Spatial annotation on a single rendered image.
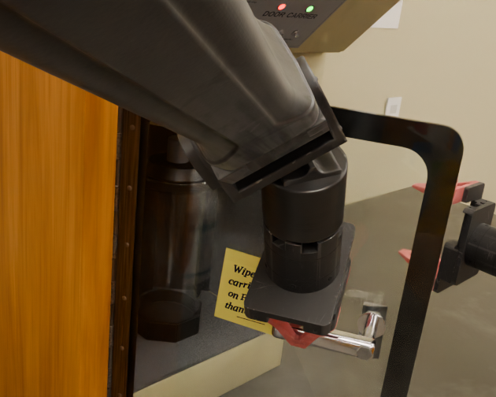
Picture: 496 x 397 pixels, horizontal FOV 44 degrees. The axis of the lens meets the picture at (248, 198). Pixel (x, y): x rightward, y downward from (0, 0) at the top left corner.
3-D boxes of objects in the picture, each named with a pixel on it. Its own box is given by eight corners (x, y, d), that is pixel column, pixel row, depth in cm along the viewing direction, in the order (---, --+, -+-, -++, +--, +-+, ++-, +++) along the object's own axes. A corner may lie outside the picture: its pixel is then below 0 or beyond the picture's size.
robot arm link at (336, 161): (273, 188, 37) (363, 168, 38) (245, 121, 42) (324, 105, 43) (275, 261, 42) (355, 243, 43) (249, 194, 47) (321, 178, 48)
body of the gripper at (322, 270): (242, 321, 46) (236, 257, 41) (279, 224, 53) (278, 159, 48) (328, 342, 45) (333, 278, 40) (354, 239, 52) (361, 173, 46)
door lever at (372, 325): (283, 317, 59) (286, 292, 59) (383, 339, 57) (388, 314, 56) (268, 344, 55) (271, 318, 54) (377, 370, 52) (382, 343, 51)
